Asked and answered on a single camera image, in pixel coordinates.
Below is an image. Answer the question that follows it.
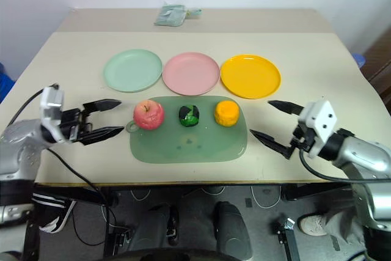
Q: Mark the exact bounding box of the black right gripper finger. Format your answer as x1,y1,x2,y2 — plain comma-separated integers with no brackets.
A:
249,129,296,161
267,99,306,117

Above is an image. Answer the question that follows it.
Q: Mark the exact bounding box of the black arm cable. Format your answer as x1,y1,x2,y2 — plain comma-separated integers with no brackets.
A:
298,147,391,184
5,83,60,129

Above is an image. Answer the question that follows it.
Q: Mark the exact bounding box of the black white-striped trouser leg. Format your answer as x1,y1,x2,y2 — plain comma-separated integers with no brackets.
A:
31,191,76,233

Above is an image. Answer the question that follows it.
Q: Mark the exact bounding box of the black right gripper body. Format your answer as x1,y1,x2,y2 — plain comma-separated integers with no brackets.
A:
288,119,318,154

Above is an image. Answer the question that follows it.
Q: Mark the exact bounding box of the black metal stand leg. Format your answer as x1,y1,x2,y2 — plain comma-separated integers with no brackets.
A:
272,216,302,261

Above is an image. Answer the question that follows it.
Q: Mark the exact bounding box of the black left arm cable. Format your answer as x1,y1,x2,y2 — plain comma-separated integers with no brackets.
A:
5,83,60,129

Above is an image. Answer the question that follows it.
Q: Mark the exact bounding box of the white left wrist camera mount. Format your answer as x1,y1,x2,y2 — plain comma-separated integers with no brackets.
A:
39,86,73,144

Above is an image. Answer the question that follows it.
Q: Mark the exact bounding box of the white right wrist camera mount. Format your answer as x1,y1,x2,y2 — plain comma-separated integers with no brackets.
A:
298,99,338,160

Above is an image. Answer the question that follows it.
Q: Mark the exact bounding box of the white floor cable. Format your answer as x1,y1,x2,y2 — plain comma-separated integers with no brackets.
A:
249,185,281,209

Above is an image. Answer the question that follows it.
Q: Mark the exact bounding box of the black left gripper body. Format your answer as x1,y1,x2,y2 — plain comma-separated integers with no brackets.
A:
59,107,94,144

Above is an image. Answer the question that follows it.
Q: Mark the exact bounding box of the yellow plate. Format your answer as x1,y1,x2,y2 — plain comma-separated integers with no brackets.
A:
220,54,282,100

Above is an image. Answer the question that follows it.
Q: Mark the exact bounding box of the brown wooden furniture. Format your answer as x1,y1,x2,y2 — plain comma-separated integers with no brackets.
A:
360,27,391,108

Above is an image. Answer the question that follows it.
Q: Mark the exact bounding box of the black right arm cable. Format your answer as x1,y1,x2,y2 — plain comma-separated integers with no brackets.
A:
298,147,391,184

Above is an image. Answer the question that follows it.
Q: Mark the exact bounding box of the red apple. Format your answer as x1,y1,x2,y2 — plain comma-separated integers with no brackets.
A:
133,100,166,131

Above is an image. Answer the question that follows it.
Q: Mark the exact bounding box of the green and black fruit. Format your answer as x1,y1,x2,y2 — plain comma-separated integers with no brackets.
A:
178,104,201,128

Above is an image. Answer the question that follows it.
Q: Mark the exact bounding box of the translucent green tray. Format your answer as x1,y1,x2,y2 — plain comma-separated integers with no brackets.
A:
126,95,249,164

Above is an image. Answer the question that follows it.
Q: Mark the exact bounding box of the blue object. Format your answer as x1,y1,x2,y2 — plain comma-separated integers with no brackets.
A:
0,62,16,105

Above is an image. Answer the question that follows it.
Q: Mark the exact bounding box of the long black floor cable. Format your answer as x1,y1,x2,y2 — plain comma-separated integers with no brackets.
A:
45,147,133,245

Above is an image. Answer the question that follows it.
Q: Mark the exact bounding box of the orange fruit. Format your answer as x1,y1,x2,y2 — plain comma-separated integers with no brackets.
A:
213,100,240,128

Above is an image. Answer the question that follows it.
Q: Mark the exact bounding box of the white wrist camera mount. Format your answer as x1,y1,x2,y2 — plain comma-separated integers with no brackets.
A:
39,86,73,144
298,99,338,160

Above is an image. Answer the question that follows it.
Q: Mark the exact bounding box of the mint green plate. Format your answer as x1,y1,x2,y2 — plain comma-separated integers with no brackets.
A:
102,48,163,94

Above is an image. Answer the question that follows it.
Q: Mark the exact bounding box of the white shoe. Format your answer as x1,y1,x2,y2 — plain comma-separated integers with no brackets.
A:
297,213,330,237

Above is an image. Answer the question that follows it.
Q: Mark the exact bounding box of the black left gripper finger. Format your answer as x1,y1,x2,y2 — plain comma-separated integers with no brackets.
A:
79,126,126,147
82,98,123,115

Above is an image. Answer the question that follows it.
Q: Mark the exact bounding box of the grey trouser leg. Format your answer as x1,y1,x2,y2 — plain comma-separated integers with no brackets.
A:
322,207,366,245

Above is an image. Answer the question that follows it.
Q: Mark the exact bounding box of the dark rounded shape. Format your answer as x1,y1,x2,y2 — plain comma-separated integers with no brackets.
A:
213,200,255,261
127,202,180,256

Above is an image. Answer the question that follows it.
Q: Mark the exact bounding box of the pink plate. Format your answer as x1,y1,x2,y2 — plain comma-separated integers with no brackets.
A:
162,52,221,97

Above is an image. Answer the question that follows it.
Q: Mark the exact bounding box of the black table frame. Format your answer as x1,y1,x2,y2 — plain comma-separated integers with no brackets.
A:
32,182,357,204

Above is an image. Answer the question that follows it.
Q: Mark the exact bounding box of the blue stool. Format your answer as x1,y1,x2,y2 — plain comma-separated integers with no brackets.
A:
350,52,367,67

